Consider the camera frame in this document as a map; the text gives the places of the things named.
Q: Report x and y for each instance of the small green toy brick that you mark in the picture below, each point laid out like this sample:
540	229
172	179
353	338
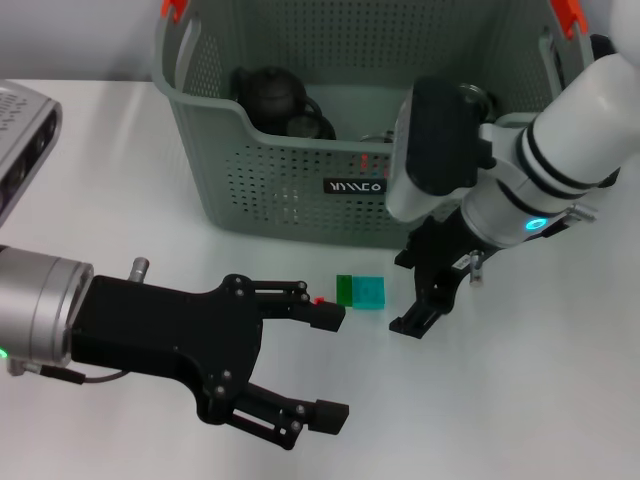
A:
343	290

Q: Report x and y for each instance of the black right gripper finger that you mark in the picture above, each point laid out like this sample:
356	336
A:
405	260
420	320

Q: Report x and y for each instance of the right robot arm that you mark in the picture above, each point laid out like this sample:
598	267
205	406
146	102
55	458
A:
575	135

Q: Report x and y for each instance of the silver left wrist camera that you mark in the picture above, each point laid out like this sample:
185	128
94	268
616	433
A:
25	140

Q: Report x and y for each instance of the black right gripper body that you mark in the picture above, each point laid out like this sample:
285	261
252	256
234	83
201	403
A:
445	250

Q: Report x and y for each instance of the grey-green perforated storage bin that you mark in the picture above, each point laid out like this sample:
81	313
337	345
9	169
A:
260	200

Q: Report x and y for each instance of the black clay teapot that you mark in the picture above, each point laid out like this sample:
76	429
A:
270	95

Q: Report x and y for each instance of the teal toy brick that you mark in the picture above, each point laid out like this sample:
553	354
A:
369	294

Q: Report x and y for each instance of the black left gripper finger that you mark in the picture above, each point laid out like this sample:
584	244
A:
300	307
280	410

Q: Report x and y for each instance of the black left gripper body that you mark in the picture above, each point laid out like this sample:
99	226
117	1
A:
165	330

